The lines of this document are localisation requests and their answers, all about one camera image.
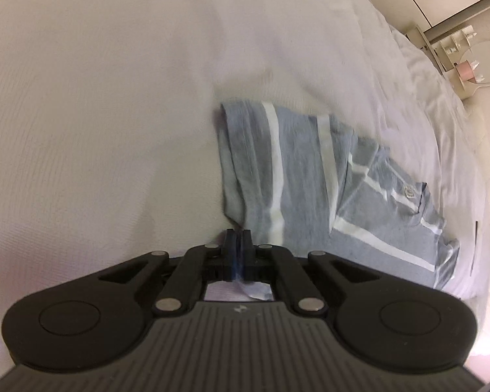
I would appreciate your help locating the pink cup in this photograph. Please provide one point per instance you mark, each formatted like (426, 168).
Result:
(466, 70)

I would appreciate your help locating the grey white-striped t-shirt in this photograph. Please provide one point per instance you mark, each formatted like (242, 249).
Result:
(298, 179)

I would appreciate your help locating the white vanity table with mirror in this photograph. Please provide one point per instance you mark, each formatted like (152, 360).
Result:
(469, 59)

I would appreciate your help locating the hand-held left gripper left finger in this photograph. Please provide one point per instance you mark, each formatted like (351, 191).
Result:
(231, 259)

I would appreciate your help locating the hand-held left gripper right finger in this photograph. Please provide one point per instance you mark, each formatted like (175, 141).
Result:
(247, 259)

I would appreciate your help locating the white bed cover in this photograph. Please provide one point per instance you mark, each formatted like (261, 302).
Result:
(106, 110)

